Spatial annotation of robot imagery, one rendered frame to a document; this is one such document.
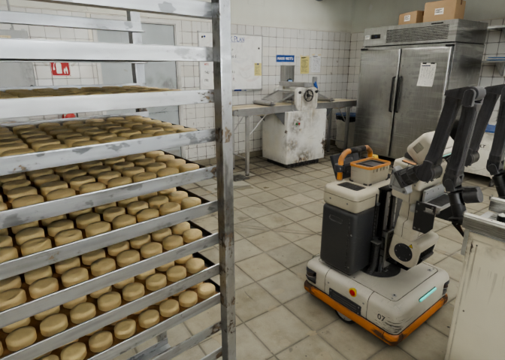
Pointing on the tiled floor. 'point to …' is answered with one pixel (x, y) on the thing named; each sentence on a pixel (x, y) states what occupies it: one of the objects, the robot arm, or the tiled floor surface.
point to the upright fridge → (439, 42)
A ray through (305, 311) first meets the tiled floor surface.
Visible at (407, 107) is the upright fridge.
